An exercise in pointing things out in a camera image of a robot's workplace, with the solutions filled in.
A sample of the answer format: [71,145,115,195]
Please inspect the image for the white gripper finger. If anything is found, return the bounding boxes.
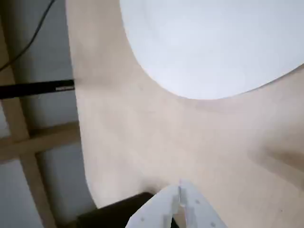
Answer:
[180,180,228,228]
[125,185,179,228]

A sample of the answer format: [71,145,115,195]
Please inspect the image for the white paper plate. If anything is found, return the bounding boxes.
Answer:
[118,0,304,100]

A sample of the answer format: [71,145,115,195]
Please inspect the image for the black bar with print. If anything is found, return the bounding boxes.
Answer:
[0,79,75,99]

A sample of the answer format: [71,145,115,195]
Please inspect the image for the wooden lattice frame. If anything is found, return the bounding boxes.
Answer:
[0,19,81,228]

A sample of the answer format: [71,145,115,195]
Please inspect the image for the thin black cable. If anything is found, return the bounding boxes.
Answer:
[0,0,56,71]

